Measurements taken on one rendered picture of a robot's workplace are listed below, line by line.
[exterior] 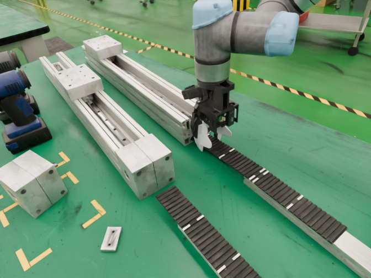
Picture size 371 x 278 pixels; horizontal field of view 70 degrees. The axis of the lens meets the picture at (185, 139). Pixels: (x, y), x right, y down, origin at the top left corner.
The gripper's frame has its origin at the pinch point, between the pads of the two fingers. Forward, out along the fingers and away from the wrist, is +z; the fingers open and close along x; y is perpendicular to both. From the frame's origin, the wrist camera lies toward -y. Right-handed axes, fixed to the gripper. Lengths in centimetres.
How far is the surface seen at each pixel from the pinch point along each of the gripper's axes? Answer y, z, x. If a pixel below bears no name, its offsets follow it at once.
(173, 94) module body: -19.3, -5.6, 2.3
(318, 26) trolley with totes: -122, 53, 261
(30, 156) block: -16.0, -7.5, -40.1
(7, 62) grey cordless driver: -53, -18, -35
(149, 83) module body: -35.3, -3.4, 2.3
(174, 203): 12.2, -1.4, -19.3
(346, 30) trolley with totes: -95, 54, 269
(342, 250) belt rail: 38.6, -0.8, -2.0
